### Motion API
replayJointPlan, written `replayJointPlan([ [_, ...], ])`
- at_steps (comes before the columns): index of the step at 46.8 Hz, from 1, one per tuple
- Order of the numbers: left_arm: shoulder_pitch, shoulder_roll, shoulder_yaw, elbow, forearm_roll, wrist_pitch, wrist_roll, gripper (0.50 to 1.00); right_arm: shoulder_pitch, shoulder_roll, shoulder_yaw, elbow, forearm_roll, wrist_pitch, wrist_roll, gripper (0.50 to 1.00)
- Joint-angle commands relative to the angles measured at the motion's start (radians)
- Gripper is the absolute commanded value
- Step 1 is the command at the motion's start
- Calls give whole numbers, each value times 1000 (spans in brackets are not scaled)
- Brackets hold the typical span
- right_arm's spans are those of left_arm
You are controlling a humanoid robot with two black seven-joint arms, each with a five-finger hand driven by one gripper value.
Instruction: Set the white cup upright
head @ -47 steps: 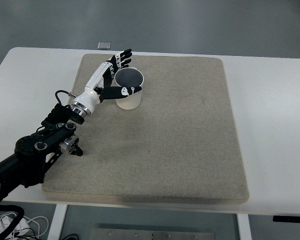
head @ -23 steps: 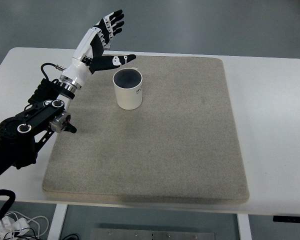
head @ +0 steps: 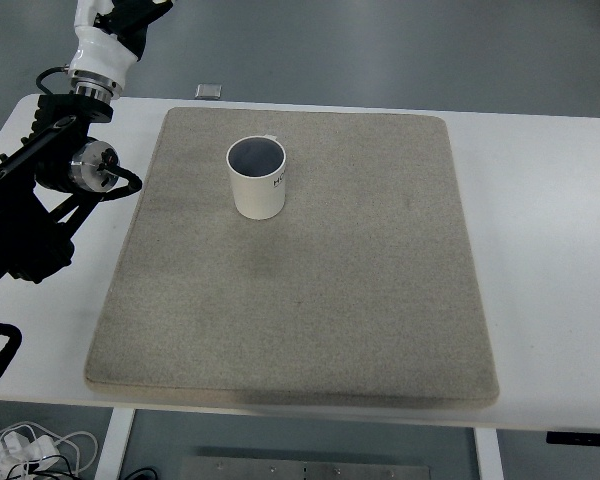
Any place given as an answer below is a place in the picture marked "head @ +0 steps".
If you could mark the black table control panel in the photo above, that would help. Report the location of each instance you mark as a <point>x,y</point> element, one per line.
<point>582,438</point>

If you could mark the grey-brown fabric mat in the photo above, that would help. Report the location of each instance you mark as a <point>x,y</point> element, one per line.
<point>300,280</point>

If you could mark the white cylindrical cup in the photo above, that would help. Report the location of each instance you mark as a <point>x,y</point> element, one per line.
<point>257,195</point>

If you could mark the small silver floor plate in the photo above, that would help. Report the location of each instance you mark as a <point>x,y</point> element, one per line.
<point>209,90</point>

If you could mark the white and black hand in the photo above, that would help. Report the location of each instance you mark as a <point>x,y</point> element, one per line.
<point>97,50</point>

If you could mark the grey metal plate with screws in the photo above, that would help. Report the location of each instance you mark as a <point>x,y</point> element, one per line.
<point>305,470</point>

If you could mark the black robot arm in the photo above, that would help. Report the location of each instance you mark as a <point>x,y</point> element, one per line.
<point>30,210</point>

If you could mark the white table leg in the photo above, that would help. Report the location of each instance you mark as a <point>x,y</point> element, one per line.
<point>114,445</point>
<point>488,455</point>

